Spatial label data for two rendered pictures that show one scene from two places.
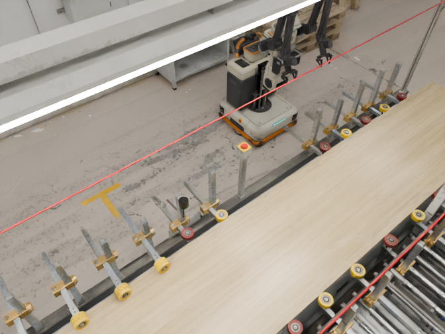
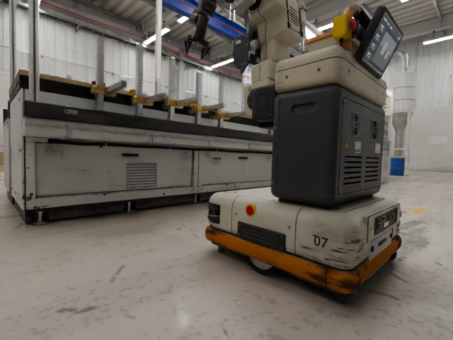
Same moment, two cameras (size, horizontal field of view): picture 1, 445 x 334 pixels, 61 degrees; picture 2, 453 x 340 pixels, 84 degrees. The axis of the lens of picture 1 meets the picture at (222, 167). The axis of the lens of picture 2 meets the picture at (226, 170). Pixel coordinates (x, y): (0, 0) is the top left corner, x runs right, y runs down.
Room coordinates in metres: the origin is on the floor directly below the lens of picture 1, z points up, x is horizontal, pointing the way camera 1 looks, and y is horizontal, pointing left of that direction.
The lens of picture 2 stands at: (4.43, -0.85, 0.45)
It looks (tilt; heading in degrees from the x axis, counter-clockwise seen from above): 3 degrees down; 175
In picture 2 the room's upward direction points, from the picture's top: 2 degrees clockwise
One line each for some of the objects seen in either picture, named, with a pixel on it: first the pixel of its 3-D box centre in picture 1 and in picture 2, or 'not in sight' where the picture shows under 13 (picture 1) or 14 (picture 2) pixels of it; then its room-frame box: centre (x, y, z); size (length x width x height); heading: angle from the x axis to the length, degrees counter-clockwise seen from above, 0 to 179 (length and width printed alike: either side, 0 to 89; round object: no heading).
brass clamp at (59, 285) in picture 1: (64, 285); not in sight; (0.90, 0.86, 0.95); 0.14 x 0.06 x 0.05; 129
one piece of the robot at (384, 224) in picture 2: not in sight; (384, 219); (3.54, -0.17, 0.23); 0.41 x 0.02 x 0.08; 129
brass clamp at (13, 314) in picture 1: (18, 313); not in sight; (0.74, 1.05, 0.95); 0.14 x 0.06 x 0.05; 129
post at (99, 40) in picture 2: (390, 85); (99, 77); (2.81, -1.49, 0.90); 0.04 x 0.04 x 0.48; 39
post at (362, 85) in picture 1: (355, 106); (171, 90); (2.49, -1.10, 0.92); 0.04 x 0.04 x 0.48; 39
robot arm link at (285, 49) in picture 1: (288, 32); not in sight; (2.81, -0.51, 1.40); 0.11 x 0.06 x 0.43; 129
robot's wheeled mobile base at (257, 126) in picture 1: (257, 112); (301, 220); (3.30, -0.39, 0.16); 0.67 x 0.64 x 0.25; 39
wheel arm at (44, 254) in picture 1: (60, 284); not in sight; (0.90, 0.88, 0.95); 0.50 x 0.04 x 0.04; 39
